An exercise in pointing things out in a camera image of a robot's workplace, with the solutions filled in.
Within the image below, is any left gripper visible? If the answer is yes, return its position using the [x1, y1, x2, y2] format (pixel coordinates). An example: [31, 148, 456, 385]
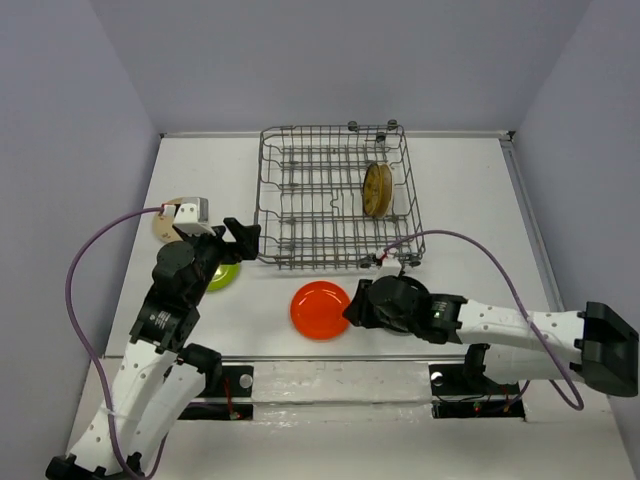
[181, 216, 262, 302]

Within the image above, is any black plate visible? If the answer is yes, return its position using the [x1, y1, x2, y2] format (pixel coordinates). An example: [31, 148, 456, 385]
[383, 275, 429, 337]

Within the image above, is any lime green plate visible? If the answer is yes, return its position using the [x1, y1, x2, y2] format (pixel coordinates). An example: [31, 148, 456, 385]
[206, 264, 240, 293]

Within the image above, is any orange plate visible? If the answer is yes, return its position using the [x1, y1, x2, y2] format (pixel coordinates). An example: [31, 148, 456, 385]
[289, 280, 350, 341]

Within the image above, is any yellow patterned plate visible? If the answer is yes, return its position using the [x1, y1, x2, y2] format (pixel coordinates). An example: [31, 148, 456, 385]
[362, 163, 388, 219]

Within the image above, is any cream floral plate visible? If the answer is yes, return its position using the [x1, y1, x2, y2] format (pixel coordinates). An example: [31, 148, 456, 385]
[385, 165, 395, 216]

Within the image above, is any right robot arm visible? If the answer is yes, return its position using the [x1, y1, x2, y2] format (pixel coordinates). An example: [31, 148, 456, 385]
[343, 276, 639, 397]

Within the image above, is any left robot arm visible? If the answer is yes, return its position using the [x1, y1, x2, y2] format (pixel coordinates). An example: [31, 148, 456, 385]
[45, 216, 261, 479]

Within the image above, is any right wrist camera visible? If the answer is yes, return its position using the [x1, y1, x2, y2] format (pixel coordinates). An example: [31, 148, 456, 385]
[375, 257, 402, 280]

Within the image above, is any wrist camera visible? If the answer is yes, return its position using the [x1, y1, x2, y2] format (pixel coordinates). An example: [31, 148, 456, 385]
[173, 197, 213, 236]
[375, 257, 402, 280]

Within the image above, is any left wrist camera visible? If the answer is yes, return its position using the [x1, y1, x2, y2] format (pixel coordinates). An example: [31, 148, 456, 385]
[173, 197, 213, 236]

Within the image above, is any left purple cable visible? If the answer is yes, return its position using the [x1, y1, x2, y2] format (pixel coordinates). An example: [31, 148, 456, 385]
[66, 203, 176, 479]

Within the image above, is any grey wire dish rack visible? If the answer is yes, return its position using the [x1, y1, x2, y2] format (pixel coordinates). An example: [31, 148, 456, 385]
[254, 119, 426, 270]

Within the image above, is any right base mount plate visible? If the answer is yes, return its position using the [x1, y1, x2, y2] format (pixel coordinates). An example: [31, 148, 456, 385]
[429, 363, 526, 420]

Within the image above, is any base mount plate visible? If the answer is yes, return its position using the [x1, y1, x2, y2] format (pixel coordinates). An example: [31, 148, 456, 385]
[178, 364, 254, 421]
[429, 363, 526, 420]

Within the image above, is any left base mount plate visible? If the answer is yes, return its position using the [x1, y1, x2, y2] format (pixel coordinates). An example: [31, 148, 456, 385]
[178, 364, 254, 421]

